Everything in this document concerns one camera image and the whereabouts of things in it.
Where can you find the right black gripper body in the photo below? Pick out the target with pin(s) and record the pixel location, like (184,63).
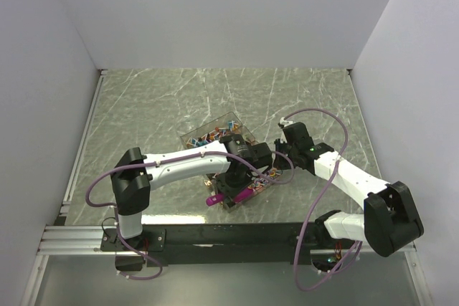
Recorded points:
(283,162)

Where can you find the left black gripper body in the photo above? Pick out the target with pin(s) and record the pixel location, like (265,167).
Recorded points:
(229,184)

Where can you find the magenta plastic scoop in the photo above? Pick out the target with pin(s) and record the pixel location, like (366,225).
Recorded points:
(229,202)

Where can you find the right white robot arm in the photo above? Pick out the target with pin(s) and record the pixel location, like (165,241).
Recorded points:
(389,220)

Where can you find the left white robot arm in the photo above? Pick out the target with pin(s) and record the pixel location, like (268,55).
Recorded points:
(137,174)

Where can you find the clear compartment candy box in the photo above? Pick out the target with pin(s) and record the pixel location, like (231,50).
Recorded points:
(239,141)

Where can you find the black base beam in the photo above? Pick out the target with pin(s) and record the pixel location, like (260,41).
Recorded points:
(219,243)

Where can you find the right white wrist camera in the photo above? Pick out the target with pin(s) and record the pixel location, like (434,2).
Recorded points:
(283,122)

